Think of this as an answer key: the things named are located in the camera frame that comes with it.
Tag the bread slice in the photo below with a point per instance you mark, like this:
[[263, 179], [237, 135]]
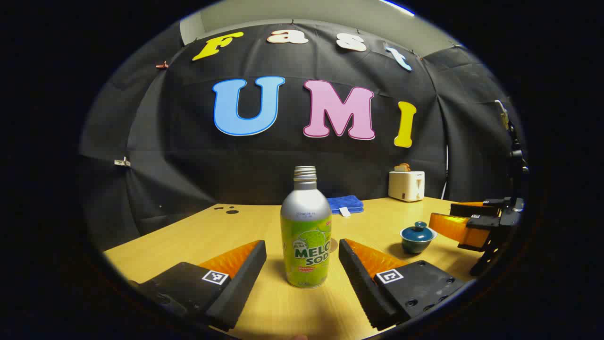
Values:
[[402, 167]]

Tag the blue folded towel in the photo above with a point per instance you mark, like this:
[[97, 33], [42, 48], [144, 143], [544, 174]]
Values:
[[344, 203]]

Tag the black backdrop cloth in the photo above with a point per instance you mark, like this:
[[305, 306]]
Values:
[[188, 156]]

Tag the white toaster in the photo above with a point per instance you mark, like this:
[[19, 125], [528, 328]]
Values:
[[406, 186]]

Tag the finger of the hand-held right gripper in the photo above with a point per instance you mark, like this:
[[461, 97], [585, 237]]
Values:
[[453, 226], [472, 210]]

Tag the red backdrop clip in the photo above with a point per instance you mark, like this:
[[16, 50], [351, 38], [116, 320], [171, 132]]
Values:
[[162, 65]]

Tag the round brown coaster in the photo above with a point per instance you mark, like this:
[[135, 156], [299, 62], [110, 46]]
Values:
[[334, 245]]

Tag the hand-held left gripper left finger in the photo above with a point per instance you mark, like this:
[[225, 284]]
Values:
[[240, 283]]

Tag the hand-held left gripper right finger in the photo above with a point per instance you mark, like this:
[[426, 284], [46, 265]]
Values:
[[363, 288]]

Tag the silver green label water bottle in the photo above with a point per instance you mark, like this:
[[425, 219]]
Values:
[[306, 222]]

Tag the blue teacup lid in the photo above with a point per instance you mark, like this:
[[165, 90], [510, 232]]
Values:
[[419, 231]]

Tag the silver backdrop clip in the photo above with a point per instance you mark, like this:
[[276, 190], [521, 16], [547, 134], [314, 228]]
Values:
[[122, 163]]

